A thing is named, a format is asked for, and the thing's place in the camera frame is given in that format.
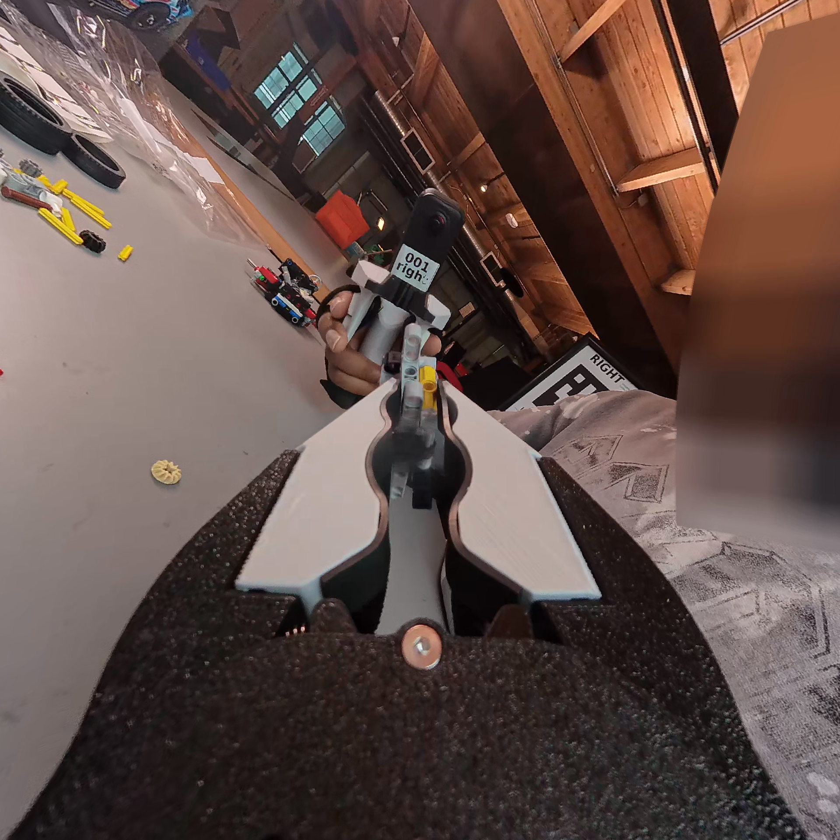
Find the toy car set box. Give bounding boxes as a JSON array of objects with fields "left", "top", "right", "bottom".
[{"left": 69, "top": 0, "right": 198, "bottom": 34}]

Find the pile of yellow grey bricks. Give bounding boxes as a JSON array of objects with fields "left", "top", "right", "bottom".
[{"left": 0, "top": 150, "right": 114, "bottom": 247}]

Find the person's right forearm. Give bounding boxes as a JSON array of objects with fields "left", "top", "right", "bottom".
[{"left": 489, "top": 390, "right": 680, "bottom": 460}]

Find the grey desk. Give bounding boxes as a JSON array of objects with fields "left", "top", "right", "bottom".
[{"left": 0, "top": 26, "right": 368, "bottom": 840}]

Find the black toy tyre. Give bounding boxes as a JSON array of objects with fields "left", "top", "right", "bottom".
[
  {"left": 66, "top": 134, "right": 127, "bottom": 190},
  {"left": 0, "top": 72, "right": 73, "bottom": 157}
]

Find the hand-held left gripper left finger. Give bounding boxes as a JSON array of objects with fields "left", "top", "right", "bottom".
[{"left": 235, "top": 382, "right": 400, "bottom": 614}]

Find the black framed white sign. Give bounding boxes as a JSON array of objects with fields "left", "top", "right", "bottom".
[{"left": 499, "top": 335, "right": 644, "bottom": 414}]

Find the person's grey patterned shirt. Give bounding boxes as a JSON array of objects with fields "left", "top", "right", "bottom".
[{"left": 545, "top": 453, "right": 840, "bottom": 840}]

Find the orange chair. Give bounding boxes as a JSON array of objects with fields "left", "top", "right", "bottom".
[{"left": 314, "top": 190, "right": 371, "bottom": 250}]

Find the partly built toy car chassis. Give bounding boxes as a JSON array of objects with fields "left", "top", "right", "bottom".
[{"left": 248, "top": 257, "right": 322, "bottom": 327}]

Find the grey toy brick assembly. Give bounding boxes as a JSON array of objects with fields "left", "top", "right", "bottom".
[{"left": 381, "top": 322, "right": 447, "bottom": 513}]

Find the paned window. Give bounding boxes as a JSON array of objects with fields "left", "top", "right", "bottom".
[{"left": 252, "top": 42, "right": 345, "bottom": 155}]

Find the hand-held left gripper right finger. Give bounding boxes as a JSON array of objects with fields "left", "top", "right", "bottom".
[{"left": 434, "top": 382, "right": 603, "bottom": 608}]

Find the clear plastic bag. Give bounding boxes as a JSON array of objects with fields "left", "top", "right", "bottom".
[{"left": 0, "top": 0, "right": 277, "bottom": 250}]

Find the person's right hand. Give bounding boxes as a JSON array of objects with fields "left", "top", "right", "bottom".
[{"left": 317, "top": 292, "right": 385, "bottom": 401}]

